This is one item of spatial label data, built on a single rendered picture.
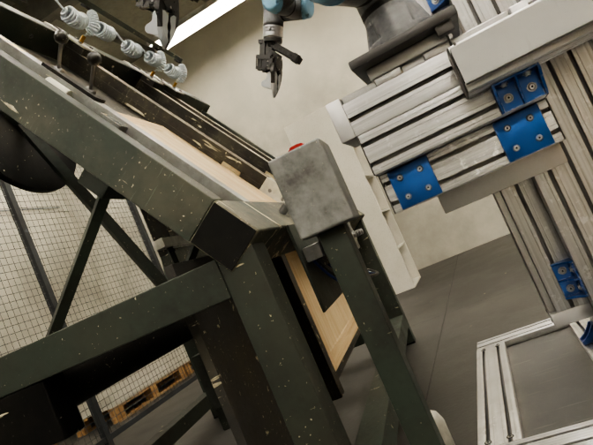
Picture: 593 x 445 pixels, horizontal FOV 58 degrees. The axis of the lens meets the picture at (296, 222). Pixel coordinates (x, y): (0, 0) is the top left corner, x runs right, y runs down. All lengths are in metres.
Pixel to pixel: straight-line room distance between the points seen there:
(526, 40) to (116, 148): 0.85
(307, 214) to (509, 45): 0.48
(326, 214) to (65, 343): 0.68
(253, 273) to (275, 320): 0.11
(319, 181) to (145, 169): 0.39
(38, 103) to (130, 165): 0.27
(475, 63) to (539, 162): 0.33
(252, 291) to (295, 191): 0.23
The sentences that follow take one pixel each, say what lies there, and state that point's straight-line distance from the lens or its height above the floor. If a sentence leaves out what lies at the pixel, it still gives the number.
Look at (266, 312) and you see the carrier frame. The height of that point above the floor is 0.64.
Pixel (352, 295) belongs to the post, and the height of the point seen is 0.61.
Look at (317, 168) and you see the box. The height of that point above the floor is 0.87.
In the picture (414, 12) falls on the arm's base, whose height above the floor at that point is 1.08.
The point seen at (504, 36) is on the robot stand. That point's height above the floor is 0.92.
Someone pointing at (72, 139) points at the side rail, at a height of 1.17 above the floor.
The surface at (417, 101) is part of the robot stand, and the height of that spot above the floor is 0.91.
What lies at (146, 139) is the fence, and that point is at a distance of 1.52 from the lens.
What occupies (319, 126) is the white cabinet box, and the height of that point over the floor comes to 1.89.
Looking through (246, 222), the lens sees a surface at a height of 0.83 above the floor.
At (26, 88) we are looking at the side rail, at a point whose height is 1.33.
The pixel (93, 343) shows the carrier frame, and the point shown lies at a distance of 1.33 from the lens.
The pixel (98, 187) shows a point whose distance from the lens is 1.35.
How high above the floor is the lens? 0.72
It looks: 4 degrees up
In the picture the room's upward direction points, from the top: 24 degrees counter-clockwise
